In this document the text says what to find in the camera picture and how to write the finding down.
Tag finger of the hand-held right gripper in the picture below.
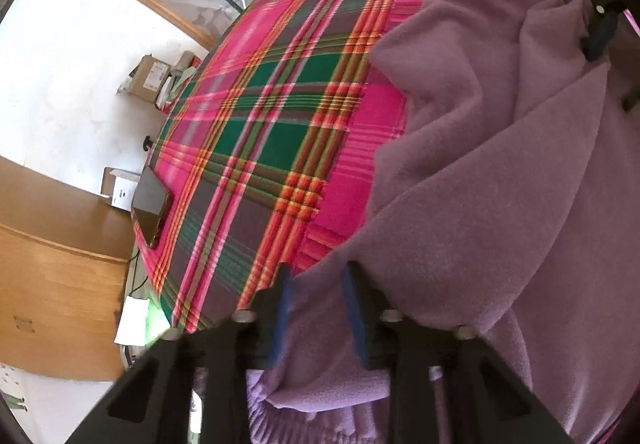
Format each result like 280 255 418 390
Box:
580 0 623 64
621 83 640 114

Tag grey plastic parcels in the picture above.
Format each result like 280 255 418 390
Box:
159 51 208 114

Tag black smartphone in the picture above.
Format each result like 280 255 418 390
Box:
131 166 175 249

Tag small white box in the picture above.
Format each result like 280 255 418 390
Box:
101 166 141 211

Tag cartoon wall poster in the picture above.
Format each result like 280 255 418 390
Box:
0 364 31 412

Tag open green tissue pack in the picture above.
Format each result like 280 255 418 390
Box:
114 298 173 346

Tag wooden wardrobe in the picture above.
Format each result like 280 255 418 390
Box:
0 156 151 382

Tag brown cardboard box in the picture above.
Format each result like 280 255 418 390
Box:
129 55 173 111

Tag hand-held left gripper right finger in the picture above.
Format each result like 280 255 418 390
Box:
340 261 573 444

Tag plaid bed sheet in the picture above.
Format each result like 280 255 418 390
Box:
131 0 471 330

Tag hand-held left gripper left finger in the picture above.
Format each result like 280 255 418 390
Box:
65 263 296 444

